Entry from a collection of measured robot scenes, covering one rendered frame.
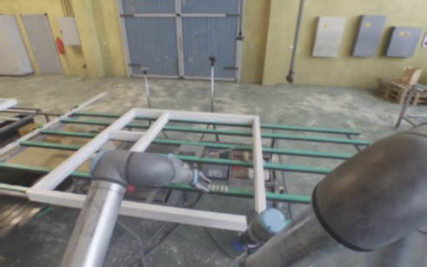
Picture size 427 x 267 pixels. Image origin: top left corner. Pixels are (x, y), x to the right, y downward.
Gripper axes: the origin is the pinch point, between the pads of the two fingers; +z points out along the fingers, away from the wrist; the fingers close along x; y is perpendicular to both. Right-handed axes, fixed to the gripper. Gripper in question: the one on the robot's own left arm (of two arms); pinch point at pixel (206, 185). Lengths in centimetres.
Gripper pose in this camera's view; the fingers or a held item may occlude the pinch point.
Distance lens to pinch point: 152.8
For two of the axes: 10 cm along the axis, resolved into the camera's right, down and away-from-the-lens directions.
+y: -6.0, 6.7, 4.4
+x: -1.2, 4.7, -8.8
